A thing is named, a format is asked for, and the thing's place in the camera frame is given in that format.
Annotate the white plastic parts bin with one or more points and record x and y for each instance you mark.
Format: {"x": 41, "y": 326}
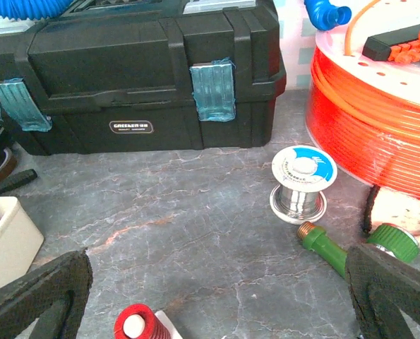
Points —
{"x": 20, "y": 240}

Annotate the solder wire spool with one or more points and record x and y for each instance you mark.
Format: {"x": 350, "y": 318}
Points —
{"x": 303, "y": 172}

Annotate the white knit work glove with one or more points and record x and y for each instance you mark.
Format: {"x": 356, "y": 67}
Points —
{"x": 388, "y": 206}

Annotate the white peg base plate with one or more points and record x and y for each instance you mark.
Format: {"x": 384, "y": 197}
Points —
{"x": 167, "y": 323}

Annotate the black screwdriver handle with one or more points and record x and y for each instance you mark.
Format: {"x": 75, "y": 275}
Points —
{"x": 17, "y": 180}

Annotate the orange pneumatic tubing reel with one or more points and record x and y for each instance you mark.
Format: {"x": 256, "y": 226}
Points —
{"x": 366, "y": 114}

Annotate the black socket rail orange clips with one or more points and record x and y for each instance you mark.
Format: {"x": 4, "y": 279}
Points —
{"x": 386, "y": 46}

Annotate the large red spring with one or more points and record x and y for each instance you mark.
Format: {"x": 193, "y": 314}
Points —
{"x": 139, "y": 321}

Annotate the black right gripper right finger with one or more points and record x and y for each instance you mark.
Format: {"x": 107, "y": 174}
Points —
{"x": 382, "y": 288}

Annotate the black plastic toolbox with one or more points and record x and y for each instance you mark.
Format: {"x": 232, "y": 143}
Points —
{"x": 126, "y": 76}

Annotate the green brass pipe fitting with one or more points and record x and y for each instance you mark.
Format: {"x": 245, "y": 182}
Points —
{"x": 387, "y": 237}

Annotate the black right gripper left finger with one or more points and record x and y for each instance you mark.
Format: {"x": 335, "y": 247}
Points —
{"x": 54, "y": 296}

